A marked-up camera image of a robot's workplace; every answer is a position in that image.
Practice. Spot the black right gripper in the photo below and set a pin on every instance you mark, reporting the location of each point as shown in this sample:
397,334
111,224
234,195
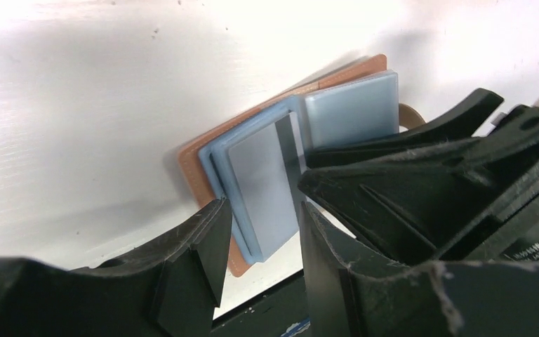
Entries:
470,199

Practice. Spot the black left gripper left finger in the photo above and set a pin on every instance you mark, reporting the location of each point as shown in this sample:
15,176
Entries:
169,286

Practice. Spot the tan leather card holder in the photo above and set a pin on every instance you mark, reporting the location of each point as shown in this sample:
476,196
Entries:
353,103

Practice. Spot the silver card with stripe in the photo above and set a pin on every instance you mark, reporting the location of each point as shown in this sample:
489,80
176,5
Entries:
266,166

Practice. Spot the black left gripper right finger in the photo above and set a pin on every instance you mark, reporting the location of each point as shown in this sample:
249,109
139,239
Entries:
353,290

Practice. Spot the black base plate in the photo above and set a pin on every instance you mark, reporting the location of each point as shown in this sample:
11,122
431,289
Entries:
281,310

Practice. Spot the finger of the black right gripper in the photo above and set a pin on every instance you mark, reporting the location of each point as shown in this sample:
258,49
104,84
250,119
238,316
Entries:
458,123

